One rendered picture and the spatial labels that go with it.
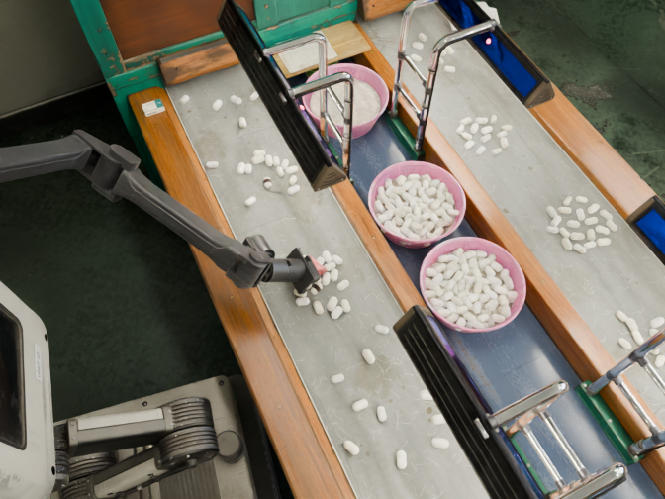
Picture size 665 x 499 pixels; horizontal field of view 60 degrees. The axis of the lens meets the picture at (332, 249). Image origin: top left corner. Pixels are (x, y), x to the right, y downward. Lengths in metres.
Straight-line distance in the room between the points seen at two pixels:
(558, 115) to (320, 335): 1.00
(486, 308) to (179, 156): 0.95
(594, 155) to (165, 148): 1.24
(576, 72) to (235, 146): 2.01
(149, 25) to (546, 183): 1.22
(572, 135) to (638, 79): 1.52
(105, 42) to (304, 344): 1.01
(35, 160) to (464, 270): 1.02
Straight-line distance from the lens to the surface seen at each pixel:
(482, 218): 1.63
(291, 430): 1.35
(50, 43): 2.87
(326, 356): 1.42
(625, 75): 3.37
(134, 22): 1.84
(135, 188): 1.35
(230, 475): 1.64
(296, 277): 1.40
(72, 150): 1.35
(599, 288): 1.64
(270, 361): 1.40
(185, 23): 1.89
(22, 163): 1.25
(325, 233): 1.57
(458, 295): 1.52
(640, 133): 3.12
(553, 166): 1.82
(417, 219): 1.61
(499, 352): 1.55
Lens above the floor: 2.08
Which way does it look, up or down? 60 degrees down
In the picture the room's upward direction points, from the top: straight up
